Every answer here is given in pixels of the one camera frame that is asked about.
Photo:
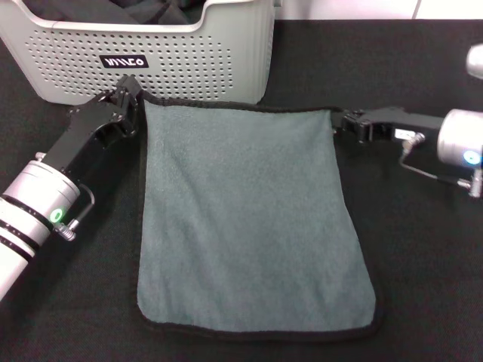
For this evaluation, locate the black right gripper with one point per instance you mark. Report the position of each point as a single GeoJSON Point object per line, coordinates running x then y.
{"type": "Point", "coordinates": [407, 124]}

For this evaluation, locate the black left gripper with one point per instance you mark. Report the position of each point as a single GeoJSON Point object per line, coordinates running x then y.
{"type": "Point", "coordinates": [87, 132]}

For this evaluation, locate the yellow grey towel black trim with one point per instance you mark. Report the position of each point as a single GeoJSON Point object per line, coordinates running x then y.
{"type": "Point", "coordinates": [245, 226]}

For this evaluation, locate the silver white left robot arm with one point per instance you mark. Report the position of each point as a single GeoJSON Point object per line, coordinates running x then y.
{"type": "Point", "coordinates": [34, 200]}

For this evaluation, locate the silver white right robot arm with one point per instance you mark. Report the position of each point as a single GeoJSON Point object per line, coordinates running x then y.
{"type": "Point", "coordinates": [456, 139]}

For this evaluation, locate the grey perforated plastic storage box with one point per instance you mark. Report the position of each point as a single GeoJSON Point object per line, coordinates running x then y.
{"type": "Point", "coordinates": [188, 56]}

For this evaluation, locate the black tablecloth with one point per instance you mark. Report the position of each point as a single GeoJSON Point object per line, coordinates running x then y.
{"type": "Point", "coordinates": [434, 283]}

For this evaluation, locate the dark crumpled cloth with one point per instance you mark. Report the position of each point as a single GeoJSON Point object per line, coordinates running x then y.
{"type": "Point", "coordinates": [94, 9]}

